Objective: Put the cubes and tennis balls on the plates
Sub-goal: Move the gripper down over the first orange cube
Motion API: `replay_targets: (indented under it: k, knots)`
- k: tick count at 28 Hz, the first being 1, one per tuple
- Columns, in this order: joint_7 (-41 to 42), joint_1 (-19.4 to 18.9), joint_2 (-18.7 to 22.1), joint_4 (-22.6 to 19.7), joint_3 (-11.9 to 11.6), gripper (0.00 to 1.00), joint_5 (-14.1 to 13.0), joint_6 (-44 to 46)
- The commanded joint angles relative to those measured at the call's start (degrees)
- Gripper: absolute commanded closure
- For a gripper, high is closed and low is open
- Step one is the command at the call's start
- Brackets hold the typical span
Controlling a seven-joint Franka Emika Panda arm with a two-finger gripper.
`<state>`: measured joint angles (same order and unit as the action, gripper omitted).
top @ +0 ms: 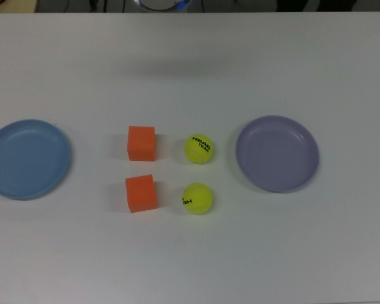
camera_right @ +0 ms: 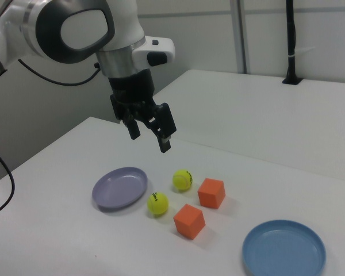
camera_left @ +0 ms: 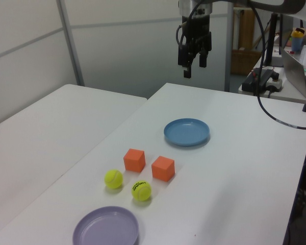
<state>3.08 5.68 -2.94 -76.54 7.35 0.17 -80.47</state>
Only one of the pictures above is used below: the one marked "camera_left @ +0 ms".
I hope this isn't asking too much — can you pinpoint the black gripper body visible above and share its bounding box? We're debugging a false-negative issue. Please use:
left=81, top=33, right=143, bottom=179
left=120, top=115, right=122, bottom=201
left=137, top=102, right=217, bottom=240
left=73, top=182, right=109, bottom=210
left=180, top=15, right=212, bottom=52

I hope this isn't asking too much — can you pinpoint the orange foam cube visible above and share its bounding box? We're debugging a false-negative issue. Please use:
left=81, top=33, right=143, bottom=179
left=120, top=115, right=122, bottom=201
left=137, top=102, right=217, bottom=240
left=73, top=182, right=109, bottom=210
left=123, top=148, right=146, bottom=174
left=151, top=155, right=175, bottom=182

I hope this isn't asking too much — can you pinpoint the yellow tennis ball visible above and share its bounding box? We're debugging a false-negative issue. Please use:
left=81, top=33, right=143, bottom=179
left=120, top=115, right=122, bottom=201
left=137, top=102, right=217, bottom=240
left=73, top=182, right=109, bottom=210
left=131, top=180, right=152, bottom=202
left=104, top=169, right=124, bottom=189

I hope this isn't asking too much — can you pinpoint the wooden panel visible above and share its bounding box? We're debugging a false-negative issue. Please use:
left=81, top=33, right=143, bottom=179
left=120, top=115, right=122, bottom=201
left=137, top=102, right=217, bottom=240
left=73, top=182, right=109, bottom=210
left=238, top=9, right=256, bottom=51

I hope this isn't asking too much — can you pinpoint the black power strip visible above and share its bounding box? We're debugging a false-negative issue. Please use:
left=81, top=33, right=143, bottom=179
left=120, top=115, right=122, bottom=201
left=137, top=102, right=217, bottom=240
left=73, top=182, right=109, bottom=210
left=242, top=68, right=272, bottom=92

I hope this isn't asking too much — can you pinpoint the black monitor stand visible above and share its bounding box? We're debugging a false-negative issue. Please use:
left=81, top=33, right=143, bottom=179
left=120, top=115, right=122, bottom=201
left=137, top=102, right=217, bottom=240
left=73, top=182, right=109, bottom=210
left=262, top=12, right=285, bottom=67

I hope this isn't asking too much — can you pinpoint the blue plastic plate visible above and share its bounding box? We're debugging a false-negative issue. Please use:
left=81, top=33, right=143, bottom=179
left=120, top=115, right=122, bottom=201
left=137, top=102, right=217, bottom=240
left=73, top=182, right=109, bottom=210
left=163, top=117, right=211, bottom=148

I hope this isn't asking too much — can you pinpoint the white round button box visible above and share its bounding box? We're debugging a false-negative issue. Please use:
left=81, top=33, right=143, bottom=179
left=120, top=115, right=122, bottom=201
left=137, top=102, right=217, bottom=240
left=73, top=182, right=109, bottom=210
left=266, top=72, right=283, bottom=92

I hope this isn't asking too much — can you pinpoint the white office desk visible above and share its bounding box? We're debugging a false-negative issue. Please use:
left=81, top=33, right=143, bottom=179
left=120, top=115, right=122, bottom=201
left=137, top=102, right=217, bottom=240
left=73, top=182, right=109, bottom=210
left=238, top=34, right=306, bottom=105

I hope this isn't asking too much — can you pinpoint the silver laptop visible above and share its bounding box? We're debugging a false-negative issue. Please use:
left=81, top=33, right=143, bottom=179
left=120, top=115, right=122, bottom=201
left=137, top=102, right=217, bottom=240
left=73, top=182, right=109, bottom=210
left=279, top=45, right=306, bottom=102

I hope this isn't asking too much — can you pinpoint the blue bottle with yellow lid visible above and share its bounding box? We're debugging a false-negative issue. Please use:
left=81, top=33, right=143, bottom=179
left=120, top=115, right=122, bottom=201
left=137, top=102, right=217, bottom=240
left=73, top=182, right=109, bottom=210
left=290, top=28, right=304, bottom=53

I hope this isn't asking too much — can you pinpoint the purple plastic plate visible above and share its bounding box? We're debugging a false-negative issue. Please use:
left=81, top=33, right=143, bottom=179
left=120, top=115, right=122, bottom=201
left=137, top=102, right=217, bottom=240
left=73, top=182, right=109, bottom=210
left=72, top=206, right=140, bottom=245

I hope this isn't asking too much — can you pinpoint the grey partition post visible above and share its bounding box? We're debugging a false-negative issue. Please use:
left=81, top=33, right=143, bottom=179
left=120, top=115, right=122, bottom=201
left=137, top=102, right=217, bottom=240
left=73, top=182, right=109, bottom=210
left=224, top=2, right=236, bottom=93
left=56, top=0, right=85, bottom=87

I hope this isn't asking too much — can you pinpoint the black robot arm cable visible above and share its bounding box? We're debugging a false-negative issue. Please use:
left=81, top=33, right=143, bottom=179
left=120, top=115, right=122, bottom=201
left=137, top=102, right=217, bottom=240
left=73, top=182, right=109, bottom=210
left=175, top=0, right=306, bottom=131

